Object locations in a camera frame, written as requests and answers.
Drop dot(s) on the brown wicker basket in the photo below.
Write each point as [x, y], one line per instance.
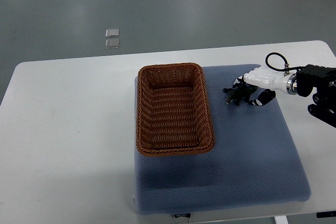
[172, 111]

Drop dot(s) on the dark toy crocodile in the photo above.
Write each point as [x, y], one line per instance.
[237, 94]

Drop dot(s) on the metal floor plate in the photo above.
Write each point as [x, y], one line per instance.
[112, 32]
[112, 43]

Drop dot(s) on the blue grey foam mat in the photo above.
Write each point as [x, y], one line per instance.
[254, 160]

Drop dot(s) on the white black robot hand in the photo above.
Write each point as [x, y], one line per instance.
[269, 80]

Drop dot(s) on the lower metal floor plate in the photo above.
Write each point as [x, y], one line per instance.
[112, 43]

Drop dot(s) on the white table leg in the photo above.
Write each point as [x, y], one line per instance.
[281, 220]

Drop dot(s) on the upper metal floor plate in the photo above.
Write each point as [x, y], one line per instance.
[112, 32]

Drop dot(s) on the black table control panel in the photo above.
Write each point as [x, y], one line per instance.
[326, 214]

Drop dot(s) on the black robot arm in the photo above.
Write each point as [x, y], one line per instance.
[312, 77]

